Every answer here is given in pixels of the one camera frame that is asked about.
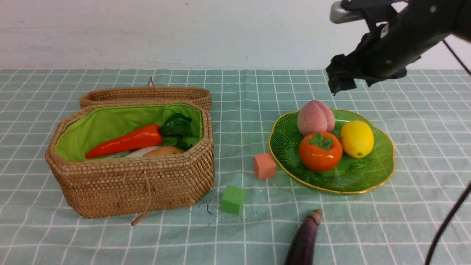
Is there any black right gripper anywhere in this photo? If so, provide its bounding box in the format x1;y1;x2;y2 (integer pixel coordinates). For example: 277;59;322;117
325;22;422;95

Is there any pink toy peach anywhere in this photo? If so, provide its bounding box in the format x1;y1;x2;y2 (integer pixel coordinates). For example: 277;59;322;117
297;100;335;136

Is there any yellow toy lemon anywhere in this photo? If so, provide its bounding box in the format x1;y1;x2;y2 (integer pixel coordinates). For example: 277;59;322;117
340;120;375;158

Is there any orange toy persimmon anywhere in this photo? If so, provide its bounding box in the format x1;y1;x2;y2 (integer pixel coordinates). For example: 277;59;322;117
299;131;343;172

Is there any orange toy carrot with leaves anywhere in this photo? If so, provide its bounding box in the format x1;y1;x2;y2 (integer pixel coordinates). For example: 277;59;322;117
85;113;193;159

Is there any purple toy eggplant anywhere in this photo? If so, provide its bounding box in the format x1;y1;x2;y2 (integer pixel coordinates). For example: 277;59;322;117
284;209;323;265

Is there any brown toy potato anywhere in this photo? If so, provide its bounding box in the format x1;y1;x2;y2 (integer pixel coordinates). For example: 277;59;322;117
143;145;185;157

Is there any white toy radish with leaves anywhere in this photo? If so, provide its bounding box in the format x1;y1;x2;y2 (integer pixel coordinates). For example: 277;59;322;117
105;146;160;159

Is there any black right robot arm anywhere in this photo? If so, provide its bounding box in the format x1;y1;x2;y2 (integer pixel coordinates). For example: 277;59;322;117
325;0;471;94

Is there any green glass leaf plate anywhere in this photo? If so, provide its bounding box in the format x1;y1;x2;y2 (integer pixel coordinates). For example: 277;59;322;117
269;109;395;194

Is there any orange foam cube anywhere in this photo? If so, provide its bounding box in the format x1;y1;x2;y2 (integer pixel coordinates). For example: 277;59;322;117
254;153;277;180

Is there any woven wicker basket lid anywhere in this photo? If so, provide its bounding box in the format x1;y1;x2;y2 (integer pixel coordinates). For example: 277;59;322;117
79;77;212;110

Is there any green foam cube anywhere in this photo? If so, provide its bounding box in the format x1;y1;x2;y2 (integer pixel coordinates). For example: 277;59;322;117
220;185;246;215

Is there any green checkered tablecloth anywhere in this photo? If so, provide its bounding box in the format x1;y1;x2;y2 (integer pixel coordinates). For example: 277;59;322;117
0;69;471;265

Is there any woven wicker basket green lining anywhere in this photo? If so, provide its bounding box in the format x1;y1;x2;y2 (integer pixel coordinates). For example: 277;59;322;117
45;102;215;226

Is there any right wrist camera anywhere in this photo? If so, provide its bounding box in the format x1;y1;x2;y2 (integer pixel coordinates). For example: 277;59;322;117
330;0;398;24

